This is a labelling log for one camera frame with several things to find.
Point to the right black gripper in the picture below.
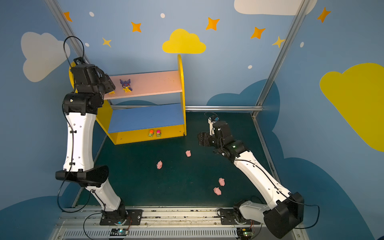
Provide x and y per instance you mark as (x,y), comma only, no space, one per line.
(207,139)

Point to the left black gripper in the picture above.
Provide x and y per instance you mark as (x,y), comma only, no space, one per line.
(106,83)

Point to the purple creature toy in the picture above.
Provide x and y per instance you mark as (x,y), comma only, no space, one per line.
(126,85)

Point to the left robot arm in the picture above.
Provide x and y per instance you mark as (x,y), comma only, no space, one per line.
(80,109)

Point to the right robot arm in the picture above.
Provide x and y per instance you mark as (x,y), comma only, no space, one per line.
(282,211)

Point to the yellow toy shelf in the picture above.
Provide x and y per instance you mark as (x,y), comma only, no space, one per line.
(131,124)

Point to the right controller board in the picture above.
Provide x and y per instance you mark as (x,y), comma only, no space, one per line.
(244,234)

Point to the controller board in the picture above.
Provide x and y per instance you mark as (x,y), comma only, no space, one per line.
(244,234)
(119,232)

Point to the left controller board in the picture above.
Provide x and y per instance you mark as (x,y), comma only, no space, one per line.
(119,232)

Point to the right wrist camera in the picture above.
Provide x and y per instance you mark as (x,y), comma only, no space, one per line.
(211,120)

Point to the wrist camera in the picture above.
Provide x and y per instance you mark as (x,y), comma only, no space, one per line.
(211,120)
(79,61)

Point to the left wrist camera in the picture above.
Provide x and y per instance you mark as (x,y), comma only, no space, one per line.
(79,61)

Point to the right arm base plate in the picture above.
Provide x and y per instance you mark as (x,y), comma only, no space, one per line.
(227,217)

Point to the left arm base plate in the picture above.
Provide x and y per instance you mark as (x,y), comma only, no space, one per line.
(128,218)

